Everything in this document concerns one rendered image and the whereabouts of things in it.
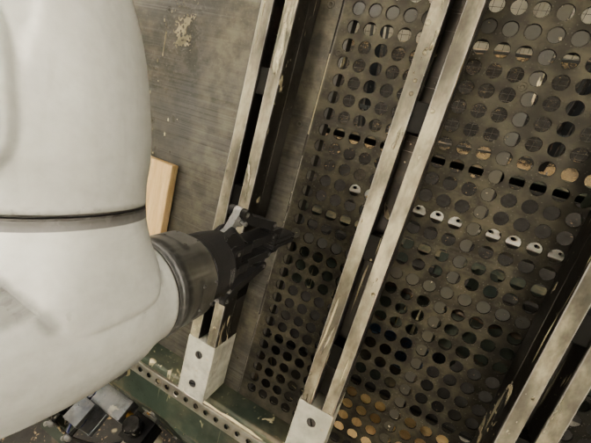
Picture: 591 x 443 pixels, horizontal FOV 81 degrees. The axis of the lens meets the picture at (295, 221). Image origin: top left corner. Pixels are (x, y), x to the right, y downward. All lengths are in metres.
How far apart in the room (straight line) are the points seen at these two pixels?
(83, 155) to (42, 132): 0.02
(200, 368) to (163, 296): 0.45
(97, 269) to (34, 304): 0.03
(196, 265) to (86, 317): 0.11
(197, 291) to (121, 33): 0.19
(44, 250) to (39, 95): 0.08
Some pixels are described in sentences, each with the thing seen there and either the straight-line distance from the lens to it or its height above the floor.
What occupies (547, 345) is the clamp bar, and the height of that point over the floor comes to 1.23.
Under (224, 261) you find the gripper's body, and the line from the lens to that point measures 0.35.
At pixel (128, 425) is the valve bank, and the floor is 0.79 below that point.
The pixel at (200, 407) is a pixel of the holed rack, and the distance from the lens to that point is 0.80.
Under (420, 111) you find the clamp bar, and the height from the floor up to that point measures 1.42.
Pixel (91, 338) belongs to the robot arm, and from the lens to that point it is 0.24.
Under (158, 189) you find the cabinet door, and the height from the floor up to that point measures 1.19.
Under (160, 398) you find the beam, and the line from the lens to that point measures 0.88.
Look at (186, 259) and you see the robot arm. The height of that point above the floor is 1.40.
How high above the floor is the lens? 1.63
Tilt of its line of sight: 45 degrees down
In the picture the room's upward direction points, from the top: straight up
